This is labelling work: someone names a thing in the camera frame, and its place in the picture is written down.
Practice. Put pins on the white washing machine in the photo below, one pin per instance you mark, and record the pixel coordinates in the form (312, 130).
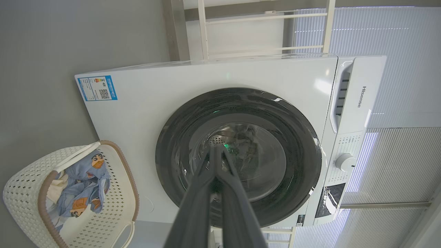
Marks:
(148, 113)

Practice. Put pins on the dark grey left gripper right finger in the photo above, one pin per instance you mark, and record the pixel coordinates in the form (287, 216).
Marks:
(241, 220)

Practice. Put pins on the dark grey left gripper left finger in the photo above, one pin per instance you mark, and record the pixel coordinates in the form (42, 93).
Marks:
(196, 213)

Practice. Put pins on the white metal rack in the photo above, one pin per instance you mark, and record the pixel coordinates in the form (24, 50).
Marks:
(203, 31)

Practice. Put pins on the blue energy label sticker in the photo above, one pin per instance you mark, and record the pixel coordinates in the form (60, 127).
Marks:
(96, 88)

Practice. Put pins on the white washing machine dial knob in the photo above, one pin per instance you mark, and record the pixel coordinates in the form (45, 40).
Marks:
(345, 162)

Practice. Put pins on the cream perforated laundry basket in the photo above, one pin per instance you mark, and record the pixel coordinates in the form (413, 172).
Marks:
(113, 213)

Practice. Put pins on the black rimmed glass washer door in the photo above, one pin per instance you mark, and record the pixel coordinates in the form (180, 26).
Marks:
(179, 137)

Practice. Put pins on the blue cartoon print garment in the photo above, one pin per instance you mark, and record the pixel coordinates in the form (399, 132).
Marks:
(86, 186)

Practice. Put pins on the white detergent drawer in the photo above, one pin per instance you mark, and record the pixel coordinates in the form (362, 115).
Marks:
(365, 96)

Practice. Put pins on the white window blinds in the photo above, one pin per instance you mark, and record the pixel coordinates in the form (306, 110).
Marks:
(406, 69)

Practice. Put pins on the black washing machine display panel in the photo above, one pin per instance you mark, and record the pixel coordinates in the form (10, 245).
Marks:
(330, 199)

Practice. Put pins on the cream-lined blue print garment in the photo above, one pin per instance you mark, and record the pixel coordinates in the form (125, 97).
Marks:
(55, 193)

